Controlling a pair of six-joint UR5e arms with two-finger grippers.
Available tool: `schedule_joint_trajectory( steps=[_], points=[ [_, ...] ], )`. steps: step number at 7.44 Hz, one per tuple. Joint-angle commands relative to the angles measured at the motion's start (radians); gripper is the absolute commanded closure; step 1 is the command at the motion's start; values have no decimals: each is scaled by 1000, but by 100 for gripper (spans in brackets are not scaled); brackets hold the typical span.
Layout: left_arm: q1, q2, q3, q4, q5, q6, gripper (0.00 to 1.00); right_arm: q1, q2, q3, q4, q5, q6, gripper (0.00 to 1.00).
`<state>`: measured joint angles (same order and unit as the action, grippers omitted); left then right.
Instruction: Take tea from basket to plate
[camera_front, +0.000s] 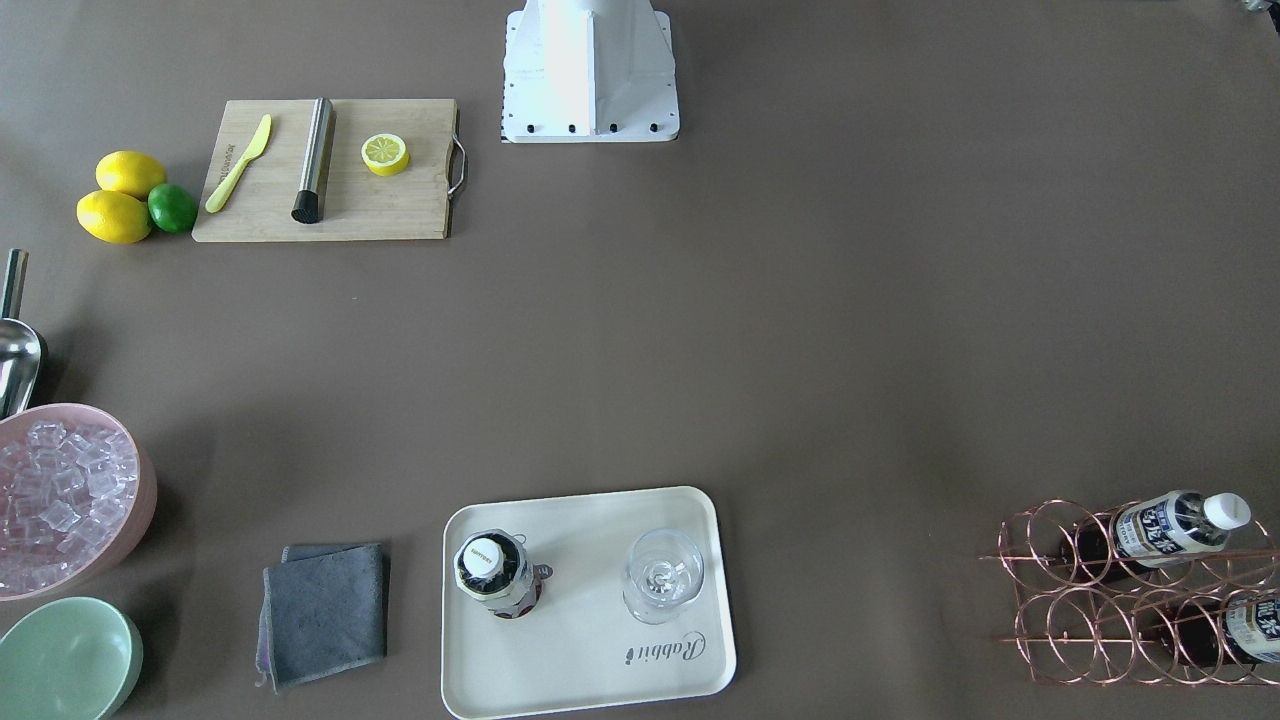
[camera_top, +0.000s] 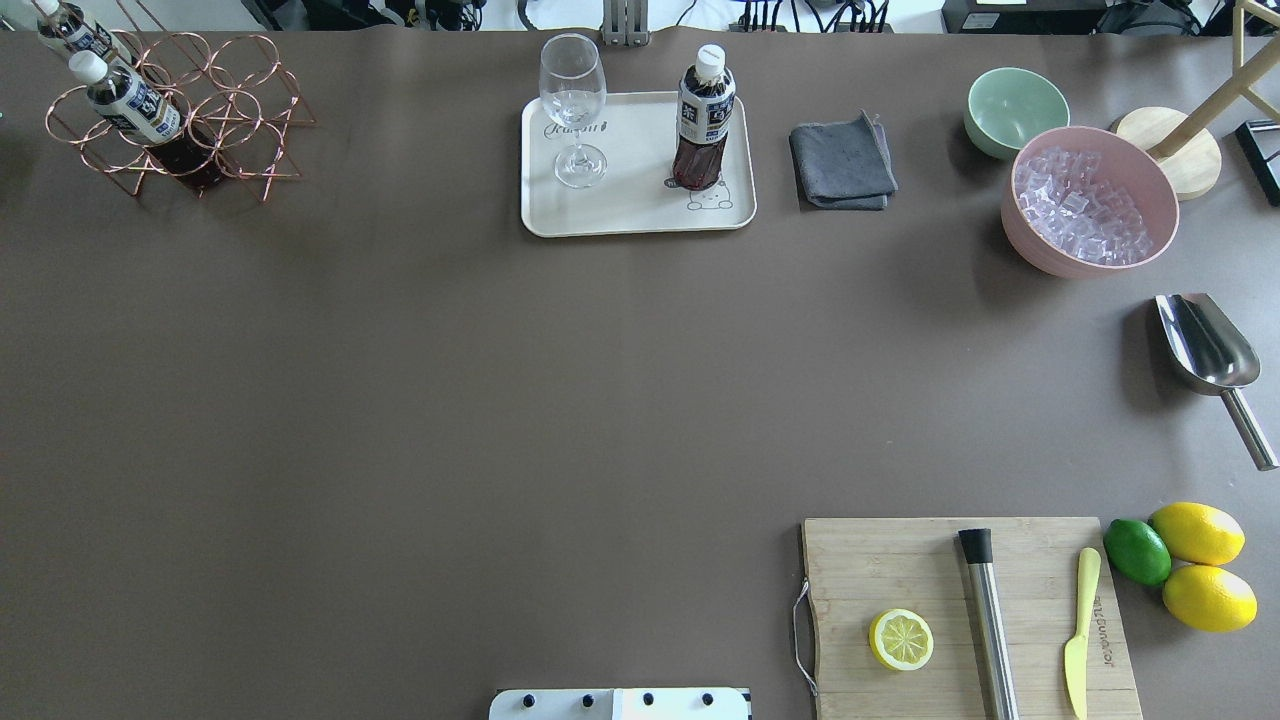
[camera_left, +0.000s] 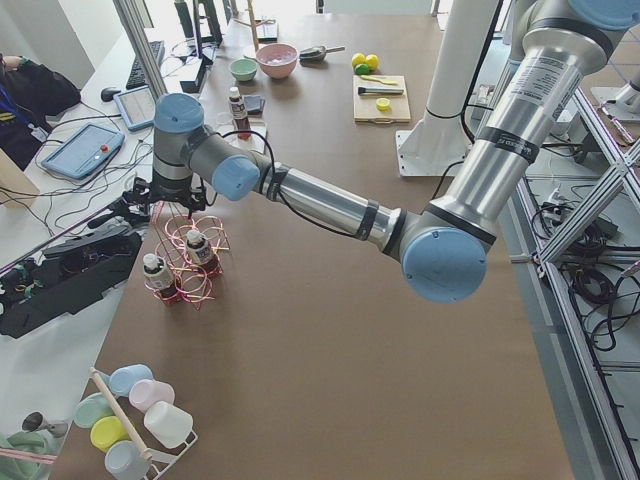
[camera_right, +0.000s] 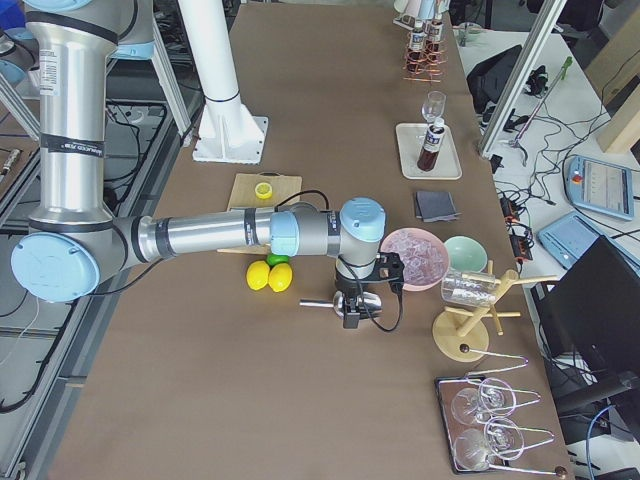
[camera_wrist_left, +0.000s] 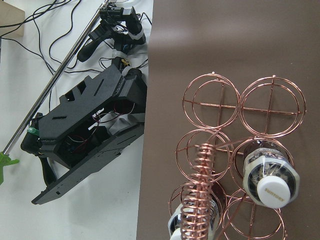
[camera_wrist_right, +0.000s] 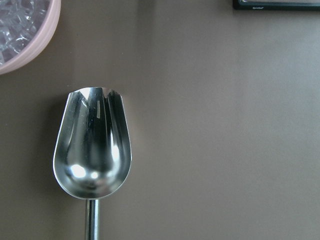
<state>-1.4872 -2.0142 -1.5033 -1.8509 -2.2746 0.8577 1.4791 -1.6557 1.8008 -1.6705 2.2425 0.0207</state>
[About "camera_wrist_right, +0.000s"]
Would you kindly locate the metal ice scoop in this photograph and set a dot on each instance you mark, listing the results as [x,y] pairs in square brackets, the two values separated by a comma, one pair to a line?
[92,156]

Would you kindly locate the black glass rack tray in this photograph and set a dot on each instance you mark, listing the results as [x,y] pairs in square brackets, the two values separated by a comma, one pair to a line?
[287,5]

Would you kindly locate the pink bowl with ice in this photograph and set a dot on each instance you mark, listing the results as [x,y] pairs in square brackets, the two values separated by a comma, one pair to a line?
[26,28]

